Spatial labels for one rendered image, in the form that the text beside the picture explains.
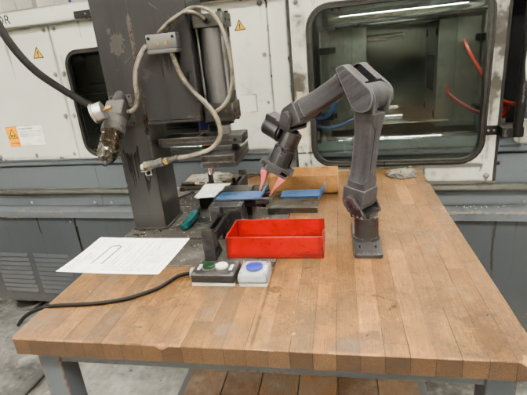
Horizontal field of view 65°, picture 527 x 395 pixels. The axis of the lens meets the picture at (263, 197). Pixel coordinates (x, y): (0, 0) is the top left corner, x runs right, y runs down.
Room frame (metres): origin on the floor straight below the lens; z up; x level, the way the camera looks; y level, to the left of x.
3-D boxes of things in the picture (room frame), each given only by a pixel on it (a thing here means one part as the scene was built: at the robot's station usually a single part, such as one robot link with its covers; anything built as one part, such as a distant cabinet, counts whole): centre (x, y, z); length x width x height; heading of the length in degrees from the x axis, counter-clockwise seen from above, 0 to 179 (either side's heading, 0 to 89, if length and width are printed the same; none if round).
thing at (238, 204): (1.23, 0.10, 0.98); 0.20 x 0.10 x 0.01; 168
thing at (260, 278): (0.85, 0.04, 0.90); 0.07 x 0.07 x 0.06; 78
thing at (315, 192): (1.36, -0.14, 0.93); 0.15 x 0.07 x 0.03; 80
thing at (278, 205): (1.32, -0.11, 0.91); 0.17 x 0.16 x 0.02; 168
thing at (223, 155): (1.23, 0.17, 1.22); 0.26 x 0.18 x 0.30; 78
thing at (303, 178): (1.47, -0.16, 0.93); 0.25 x 0.13 x 0.08; 78
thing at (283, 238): (1.00, -0.03, 0.93); 0.25 x 0.12 x 0.06; 78
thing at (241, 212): (1.23, 0.10, 0.94); 0.20 x 0.10 x 0.07; 168
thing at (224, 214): (1.05, 0.13, 0.95); 0.15 x 0.03 x 0.10; 168
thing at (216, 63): (1.22, 0.10, 1.37); 0.11 x 0.09 x 0.30; 168
